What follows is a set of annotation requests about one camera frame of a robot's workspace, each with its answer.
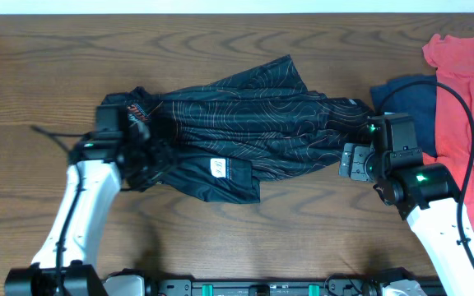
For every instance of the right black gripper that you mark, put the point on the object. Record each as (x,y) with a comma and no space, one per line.
(353,161)

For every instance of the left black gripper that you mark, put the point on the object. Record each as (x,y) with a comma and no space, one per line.
(164,154)

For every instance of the black orange-patterned jersey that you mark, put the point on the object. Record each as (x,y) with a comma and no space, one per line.
(255,126)

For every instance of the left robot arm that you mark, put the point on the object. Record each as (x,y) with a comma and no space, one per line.
(99,164)

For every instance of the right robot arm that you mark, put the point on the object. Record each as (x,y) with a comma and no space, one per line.
(429,200)

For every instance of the navy blue garment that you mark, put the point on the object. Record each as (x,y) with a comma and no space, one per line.
(418,101)

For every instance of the red printed t-shirt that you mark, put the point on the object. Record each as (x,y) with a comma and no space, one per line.
(467,144)

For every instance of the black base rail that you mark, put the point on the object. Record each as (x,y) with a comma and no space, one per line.
(396,281)

